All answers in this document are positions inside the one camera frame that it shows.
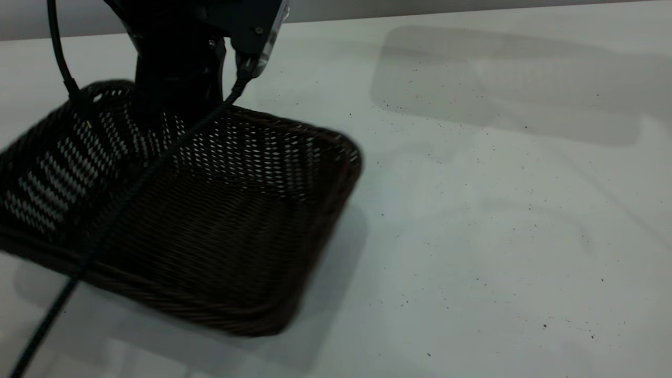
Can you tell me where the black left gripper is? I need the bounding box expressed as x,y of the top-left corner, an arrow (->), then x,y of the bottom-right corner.
104,0 -> 227,128

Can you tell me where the black wicker basket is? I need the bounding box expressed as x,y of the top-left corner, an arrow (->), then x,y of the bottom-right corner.
0,79 -> 364,338

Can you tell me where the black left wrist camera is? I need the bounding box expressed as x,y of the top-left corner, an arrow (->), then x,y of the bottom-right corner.
202,0 -> 291,80

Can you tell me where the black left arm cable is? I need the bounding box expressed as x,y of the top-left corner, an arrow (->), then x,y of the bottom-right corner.
46,0 -> 93,124

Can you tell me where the black braided camera cable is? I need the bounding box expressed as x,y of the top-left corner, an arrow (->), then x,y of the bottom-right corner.
8,66 -> 258,378

